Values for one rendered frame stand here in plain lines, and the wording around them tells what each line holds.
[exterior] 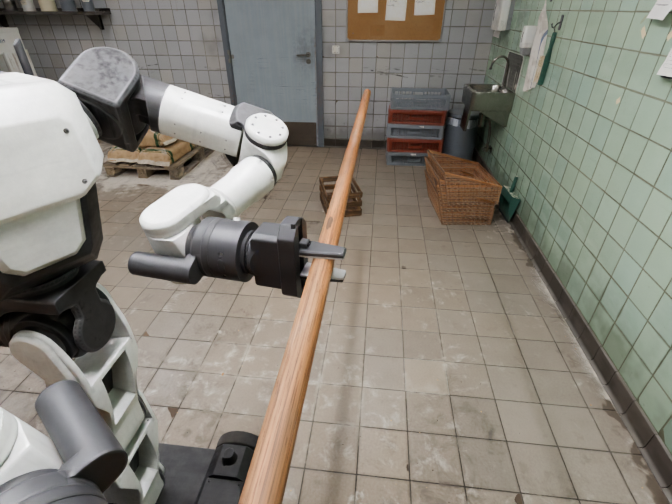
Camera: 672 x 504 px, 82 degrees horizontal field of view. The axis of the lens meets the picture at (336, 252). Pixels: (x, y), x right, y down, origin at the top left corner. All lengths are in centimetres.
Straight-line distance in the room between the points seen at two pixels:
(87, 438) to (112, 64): 61
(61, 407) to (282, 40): 473
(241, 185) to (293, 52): 431
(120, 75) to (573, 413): 201
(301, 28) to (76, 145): 431
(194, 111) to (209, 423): 140
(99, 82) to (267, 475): 65
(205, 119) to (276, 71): 426
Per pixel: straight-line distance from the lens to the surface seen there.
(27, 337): 86
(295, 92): 499
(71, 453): 37
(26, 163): 69
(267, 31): 498
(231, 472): 149
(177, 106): 77
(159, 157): 432
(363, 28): 482
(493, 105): 385
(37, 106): 70
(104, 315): 89
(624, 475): 201
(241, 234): 54
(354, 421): 180
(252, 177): 68
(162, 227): 57
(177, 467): 160
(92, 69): 80
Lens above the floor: 149
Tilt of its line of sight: 32 degrees down
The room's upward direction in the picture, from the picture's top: straight up
